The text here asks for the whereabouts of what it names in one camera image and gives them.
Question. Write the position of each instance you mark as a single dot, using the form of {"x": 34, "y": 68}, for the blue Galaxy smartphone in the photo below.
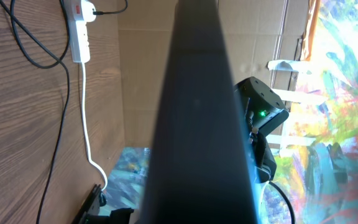
{"x": 199, "y": 170}

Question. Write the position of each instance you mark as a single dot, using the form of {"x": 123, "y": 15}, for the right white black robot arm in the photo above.
{"x": 264, "y": 111}

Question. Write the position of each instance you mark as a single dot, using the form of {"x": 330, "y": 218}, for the white charger plug adapter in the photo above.
{"x": 87, "y": 11}

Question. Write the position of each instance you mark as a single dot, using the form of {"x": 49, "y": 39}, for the white power strip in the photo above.
{"x": 80, "y": 50}

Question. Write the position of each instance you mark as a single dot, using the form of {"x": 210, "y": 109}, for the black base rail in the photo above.
{"x": 89, "y": 211}

